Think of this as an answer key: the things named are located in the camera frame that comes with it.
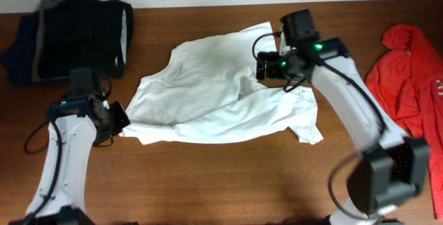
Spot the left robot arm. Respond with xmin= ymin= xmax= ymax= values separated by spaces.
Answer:
xmin=18 ymin=67 xmax=130 ymax=224

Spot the black folded garment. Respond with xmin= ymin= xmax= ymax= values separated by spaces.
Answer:
xmin=36 ymin=0 xmax=134 ymax=80

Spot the white t-shirt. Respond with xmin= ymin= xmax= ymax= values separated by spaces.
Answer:
xmin=122 ymin=22 xmax=322 ymax=145

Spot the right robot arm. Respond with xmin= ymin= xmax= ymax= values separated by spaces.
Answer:
xmin=252 ymin=9 xmax=430 ymax=224

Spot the red hooded garment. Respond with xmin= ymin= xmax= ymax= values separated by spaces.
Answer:
xmin=365 ymin=24 xmax=442 ymax=221

